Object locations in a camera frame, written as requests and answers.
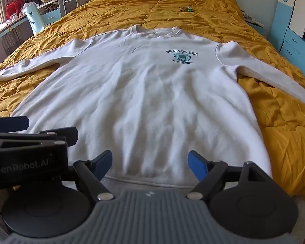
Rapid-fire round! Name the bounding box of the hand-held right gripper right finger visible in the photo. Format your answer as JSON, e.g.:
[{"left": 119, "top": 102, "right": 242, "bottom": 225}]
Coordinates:
[{"left": 187, "top": 150, "right": 272, "bottom": 200}]

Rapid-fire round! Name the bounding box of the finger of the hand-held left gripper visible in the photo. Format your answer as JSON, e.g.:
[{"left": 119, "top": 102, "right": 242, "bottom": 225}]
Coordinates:
[
  {"left": 0, "top": 116, "right": 30, "bottom": 134},
  {"left": 0, "top": 127, "right": 79, "bottom": 155}
]

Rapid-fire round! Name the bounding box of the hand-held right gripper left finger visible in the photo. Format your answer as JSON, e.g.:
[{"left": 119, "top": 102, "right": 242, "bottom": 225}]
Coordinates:
[{"left": 72, "top": 150, "right": 116, "bottom": 202}]

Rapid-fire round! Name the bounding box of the white printed sweatshirt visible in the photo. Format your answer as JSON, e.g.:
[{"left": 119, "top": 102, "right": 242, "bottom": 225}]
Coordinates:
[{"left": 0, "top": 25, "right": 305, "bottom": 187}]

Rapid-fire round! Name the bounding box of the grey desk with blue drawers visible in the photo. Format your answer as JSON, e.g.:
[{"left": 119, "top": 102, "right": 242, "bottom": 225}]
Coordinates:
[{"left": 0, "top": 6, "right": 66, "bottom": 68}]

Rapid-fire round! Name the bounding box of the light blue chair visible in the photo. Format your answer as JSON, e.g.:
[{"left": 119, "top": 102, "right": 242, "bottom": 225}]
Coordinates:
[{"left": 23, "top": 2, "right": 46, "bottom": 35}]

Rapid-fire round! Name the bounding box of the red bag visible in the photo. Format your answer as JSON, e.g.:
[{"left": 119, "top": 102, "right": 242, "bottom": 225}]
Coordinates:
[{"left": 5, "top": 0, "right": 24, "bottom": 20}]

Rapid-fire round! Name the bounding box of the grey utility cart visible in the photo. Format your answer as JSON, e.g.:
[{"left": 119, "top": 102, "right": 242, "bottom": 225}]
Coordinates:
[{"left": 63, "top": 0, "right": 92, "bottom": 17}]

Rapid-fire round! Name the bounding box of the blue nightstand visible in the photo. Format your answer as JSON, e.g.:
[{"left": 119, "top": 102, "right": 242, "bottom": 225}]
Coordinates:
[{"left": 241, "top": 10, "right": 267, "bottom": 36}]

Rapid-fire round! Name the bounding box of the mustard yellow quilt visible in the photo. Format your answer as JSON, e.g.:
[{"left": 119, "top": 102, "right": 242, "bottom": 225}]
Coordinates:
[{"left": 0, "top": 0, "right": 305, "bottom": 204}]

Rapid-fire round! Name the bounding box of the blue and white wardrobe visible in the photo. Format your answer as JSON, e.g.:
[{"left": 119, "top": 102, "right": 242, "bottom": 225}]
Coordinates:
[{"left": 274, "top": 0, "right": 305, "bottom": 69}]

